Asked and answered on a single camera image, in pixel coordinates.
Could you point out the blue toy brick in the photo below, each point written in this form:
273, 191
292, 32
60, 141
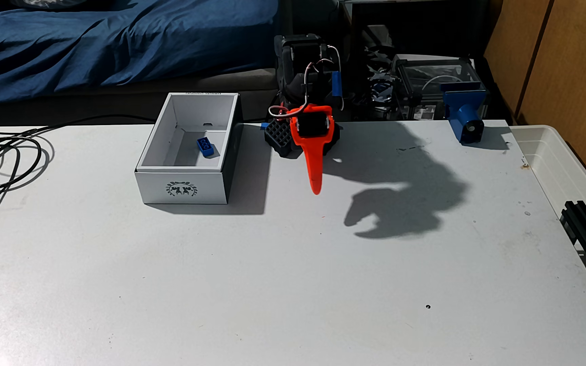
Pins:
205, 146

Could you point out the white cardboard box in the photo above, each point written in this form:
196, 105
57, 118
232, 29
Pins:
181, 188

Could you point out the grey bed base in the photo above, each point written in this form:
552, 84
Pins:
196, 84

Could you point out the blue bed sheet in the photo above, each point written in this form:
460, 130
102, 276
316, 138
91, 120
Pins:
120, 40

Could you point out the white plastic bin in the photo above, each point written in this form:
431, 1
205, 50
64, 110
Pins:
542, 147

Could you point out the wooden wardrobe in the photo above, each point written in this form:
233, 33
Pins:
567, 61

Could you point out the grey patterned pillow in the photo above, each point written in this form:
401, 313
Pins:
43, 3

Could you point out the clear enclosure black frame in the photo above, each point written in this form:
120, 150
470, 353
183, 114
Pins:
425, 76

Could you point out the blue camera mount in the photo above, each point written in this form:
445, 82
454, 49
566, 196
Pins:
463, 109

